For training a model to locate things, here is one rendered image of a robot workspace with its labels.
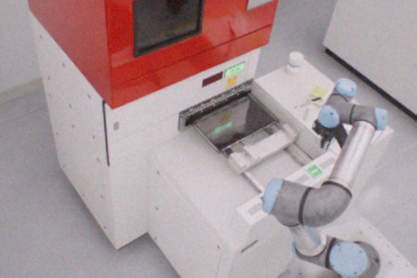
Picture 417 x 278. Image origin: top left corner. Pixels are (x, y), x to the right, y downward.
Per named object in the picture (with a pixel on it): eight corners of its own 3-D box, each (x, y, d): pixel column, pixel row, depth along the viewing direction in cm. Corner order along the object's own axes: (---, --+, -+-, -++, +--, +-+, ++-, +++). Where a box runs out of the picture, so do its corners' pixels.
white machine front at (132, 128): (107, 164, 217) (101, 100, 188) (246, 97, 256) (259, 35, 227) (111, 168, 215) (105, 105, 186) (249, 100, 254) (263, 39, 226)
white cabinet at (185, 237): (146, 239, 284) (148, 150, 225) (269, 166, 330) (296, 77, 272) (213, 333, 252) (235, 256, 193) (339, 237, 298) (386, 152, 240)
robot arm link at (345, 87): (331, 86, 171) (340, 72, 176) (323, 108, 179) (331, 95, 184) (353, 95, 169) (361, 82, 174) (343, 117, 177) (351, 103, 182)
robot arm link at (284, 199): (331, 274, 180) (299, 217, 139) (294, 260, 188) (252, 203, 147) (342, 244, 185) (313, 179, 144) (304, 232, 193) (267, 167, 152)
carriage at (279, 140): (226, 163, 220) (227, 159, 218) (284, 131, 238) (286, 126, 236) (237, 175, 216) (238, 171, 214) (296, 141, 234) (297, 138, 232)
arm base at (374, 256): (389, 260, 184) (384, 259, 176) (363, 291, 185) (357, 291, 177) (356, 232, 192) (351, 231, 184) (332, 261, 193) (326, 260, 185)
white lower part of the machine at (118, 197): (60, 173, 310) (40, 76, 251) (168, 122, 349) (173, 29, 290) (116, 258, 274) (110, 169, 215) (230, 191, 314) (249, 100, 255)
